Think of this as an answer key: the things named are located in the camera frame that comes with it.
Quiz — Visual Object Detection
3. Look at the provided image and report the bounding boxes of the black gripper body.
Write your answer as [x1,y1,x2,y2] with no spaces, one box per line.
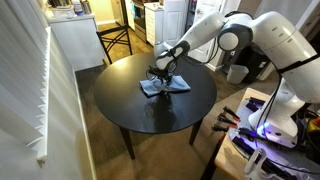
[147,65,176,82]

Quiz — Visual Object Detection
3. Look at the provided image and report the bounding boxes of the light blue cloth towel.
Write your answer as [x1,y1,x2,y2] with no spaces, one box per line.
[139,75,192,98]

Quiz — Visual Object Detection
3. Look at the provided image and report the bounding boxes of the round black table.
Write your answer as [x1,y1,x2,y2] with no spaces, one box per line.
[93,52,218,160]

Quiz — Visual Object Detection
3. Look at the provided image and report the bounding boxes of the white kitchen cabinet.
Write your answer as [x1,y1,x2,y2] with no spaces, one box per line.
[144,2,165,47]

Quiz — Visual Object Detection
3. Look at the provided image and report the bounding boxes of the white panelled door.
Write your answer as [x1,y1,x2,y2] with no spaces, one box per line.
[163,0,192,48]

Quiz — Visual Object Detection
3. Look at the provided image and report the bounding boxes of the kitchen stove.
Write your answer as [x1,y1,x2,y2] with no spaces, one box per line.
[132,0,148,43]

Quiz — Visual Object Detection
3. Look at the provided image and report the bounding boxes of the black clamp orange tip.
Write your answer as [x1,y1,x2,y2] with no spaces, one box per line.
[222,105,241,122]
[217,113,239,130]
[211,124,231,133]

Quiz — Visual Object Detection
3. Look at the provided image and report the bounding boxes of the white trash can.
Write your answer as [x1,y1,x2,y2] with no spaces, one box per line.
[226,64,250,85]

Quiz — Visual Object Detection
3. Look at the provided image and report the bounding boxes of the white counter cabinet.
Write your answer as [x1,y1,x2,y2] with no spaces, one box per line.
[46,13,106,72]

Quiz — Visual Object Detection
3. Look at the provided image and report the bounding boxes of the black square bin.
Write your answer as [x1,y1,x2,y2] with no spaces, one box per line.
[229,45,272,84]

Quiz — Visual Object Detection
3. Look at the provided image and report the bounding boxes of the short black bar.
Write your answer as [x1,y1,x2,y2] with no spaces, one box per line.
[245,96,267,113]

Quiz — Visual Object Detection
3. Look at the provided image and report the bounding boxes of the light wooden stand table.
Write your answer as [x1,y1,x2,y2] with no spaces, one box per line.
[199,87,320,180]

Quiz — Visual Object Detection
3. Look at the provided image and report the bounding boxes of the white bottle blue label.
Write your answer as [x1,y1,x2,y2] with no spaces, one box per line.
[72,0,85,16]

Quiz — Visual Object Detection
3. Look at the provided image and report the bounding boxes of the white cup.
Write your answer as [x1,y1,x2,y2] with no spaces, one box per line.
[65,8,76,19]

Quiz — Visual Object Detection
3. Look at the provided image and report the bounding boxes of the long black bar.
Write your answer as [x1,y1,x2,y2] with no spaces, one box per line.
[231,135,298,180]

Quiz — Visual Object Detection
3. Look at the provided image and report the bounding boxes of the white window blinds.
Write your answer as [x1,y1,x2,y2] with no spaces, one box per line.
[0,0,52,168]

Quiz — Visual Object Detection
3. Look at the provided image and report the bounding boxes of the yellow red device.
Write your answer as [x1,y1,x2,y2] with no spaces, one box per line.
[305,115,320,135]

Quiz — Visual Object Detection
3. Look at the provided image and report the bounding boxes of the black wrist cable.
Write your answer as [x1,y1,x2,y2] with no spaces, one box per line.
[181,38,220,67]

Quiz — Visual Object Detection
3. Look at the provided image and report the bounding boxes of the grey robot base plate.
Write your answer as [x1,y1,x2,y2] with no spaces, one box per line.
[228,98,320,180]

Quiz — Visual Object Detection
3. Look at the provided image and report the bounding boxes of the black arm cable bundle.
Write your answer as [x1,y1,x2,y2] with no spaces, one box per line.
[254,53,320,135]

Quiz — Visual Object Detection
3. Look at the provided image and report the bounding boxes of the white plastic hook handle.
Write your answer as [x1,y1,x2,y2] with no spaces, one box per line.
[244,148,268,180]

